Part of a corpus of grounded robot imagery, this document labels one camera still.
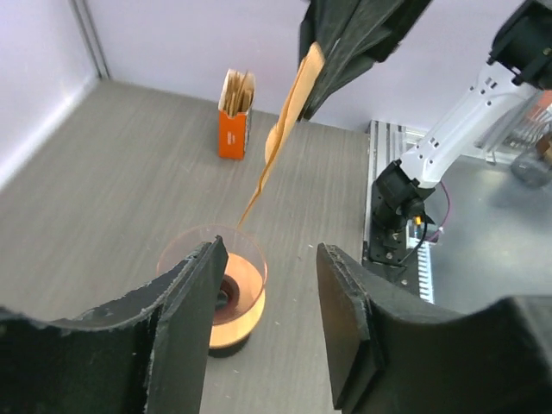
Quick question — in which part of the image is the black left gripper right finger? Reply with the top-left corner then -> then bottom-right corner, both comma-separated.
317,243 -> 551,413

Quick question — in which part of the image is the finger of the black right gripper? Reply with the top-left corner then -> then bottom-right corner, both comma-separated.
298,1 -> 430,69
301,25 -> 380,120

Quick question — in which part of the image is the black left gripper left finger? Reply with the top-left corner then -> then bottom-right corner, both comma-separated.
1,237 -> 228,413

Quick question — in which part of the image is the brown paper coffee filter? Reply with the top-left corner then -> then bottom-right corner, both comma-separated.
237,42 -> 325,229

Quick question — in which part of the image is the pink glass dripper cone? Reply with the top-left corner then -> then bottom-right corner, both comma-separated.
157,224 -> 267,323

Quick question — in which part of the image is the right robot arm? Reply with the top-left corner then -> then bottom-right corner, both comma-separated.
299,1 -> 551,254

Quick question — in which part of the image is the dark red coffee server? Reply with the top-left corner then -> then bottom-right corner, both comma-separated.
206,275 -> 251,360

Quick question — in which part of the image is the brown filter stack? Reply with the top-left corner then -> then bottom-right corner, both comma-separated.
223,72 -> 254,117

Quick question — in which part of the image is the orange coffee filter box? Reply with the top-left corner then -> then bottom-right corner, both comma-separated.
217,67 -> 256,161

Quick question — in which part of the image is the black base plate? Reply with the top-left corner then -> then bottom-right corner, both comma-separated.
361,234 -> 419,296

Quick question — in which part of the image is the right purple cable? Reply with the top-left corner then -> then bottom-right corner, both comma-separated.
437,180 -> 455,236

